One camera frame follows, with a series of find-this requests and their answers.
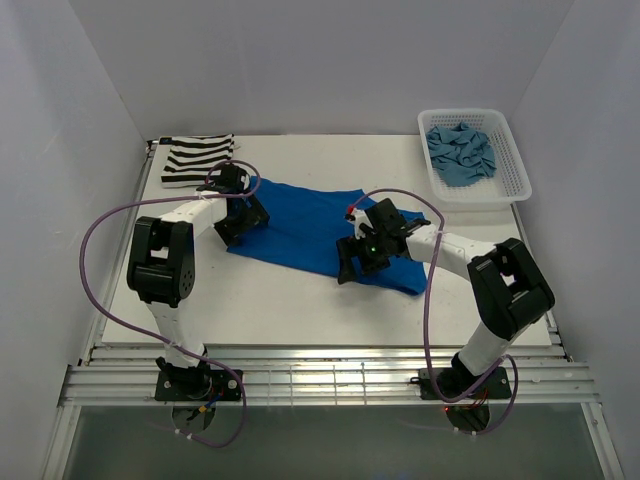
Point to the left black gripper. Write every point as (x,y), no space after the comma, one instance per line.
(253,216)

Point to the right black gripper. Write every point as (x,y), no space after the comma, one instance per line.
(350,247)

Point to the blue tank top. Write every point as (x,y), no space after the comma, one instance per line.
(302,232)

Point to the black white striped tank top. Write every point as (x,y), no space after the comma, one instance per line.
(190,158)

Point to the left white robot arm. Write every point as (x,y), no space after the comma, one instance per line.
(162,267)

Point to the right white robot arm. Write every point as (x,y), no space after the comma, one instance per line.
(509,289)

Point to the light teal tank top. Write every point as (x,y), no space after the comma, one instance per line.
(461,155)

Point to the white plastic basket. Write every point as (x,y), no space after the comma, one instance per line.
(510,183)

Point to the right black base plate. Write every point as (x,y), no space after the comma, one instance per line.
(495,387)

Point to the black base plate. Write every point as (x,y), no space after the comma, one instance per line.
(197,385)
(495,387)

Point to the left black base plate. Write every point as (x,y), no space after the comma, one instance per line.
(197,385)

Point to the aluminium frame rails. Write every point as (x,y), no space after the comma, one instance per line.
(326,371)

